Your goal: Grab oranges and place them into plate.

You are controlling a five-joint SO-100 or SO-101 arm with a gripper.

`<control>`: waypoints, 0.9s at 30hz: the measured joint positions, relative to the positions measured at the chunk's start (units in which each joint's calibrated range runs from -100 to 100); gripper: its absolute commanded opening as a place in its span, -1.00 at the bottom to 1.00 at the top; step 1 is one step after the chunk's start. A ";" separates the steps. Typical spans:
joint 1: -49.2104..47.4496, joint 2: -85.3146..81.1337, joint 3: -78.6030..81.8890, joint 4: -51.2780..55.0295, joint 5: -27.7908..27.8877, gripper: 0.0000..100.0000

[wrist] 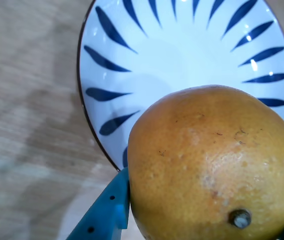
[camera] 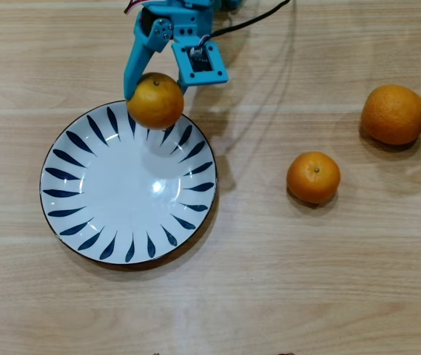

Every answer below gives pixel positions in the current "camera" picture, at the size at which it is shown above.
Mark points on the white plate with blue strokes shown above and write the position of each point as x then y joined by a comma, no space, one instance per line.
121,192

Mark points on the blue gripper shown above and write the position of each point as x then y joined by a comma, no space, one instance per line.
161,30

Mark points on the yellowish orange with stem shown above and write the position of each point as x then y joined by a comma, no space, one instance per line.
156,101

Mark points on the blue robot arm base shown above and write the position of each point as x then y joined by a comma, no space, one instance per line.
228,3

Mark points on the large bumpy orange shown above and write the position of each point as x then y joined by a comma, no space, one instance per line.
394,114

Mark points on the camera board in blue mount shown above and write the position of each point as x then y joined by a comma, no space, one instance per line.
201,61

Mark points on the small deep orange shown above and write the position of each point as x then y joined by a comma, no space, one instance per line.
313,177

